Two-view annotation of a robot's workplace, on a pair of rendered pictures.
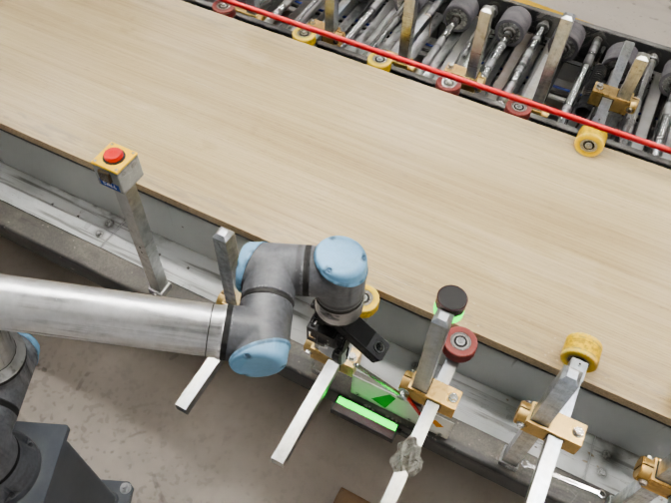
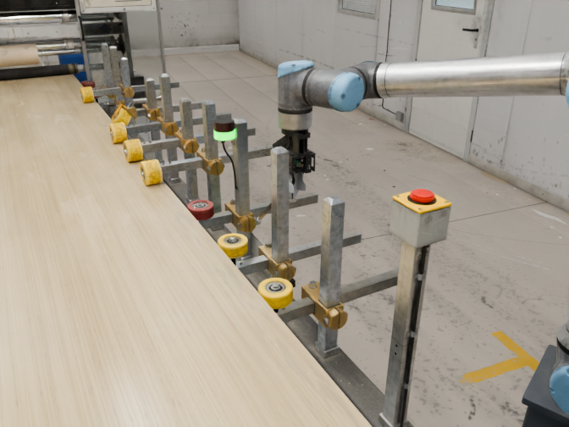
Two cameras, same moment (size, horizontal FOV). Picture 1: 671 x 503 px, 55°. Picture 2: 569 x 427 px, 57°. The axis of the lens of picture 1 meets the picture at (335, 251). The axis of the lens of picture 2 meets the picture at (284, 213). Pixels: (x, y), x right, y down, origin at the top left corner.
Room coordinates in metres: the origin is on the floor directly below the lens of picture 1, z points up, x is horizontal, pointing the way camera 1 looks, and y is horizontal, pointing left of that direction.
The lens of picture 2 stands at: (1.72, 0.77, 1.58)
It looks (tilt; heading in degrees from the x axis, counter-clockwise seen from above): 26 degrees down; 217
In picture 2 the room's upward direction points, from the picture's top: straight up
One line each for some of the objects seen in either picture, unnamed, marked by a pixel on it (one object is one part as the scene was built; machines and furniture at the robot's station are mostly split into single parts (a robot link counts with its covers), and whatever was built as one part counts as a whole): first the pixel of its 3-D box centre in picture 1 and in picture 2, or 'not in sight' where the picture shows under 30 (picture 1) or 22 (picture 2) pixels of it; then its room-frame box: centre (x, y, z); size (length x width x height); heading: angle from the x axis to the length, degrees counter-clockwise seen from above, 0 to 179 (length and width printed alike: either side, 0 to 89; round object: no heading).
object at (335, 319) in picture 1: (338, 301); (295, 119); (0.63, -0.01, 1.20); 0.10 x 0.09 x 0.05; 155
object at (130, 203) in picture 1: (143, 241); (405, 340); (0.95, 0.48, 0.93); 0.05 x 0.05 x 0.45; 65
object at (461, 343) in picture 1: (456, 351); (201, 220); (0.72, -0.30, 0.85); 0.08 x 0.08 x 0.11
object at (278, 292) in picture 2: not in sight; (275, 305); (0.94, 0.15, 0.85); 0.08 x 0.08 x 0.11
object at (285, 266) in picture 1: (274, 273); (335, 89); (0.62, 0.10, 1.29); 0.12 x 0.12 x 0.09; 89
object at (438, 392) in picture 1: (429, 391); (239, 217); (0.62, -0.23, 0.85); 0.14 x 0.06 x 0.05; 65
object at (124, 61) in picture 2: not in sight; (129, 103); (-0.01, -1.57, 0.88); 0.04 x 0.04 x 0.48; 65
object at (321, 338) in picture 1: (335, 321); (295, 150); (0.64, 0.00, 1.12); 0.09 x 0.08 x 0.12; 65
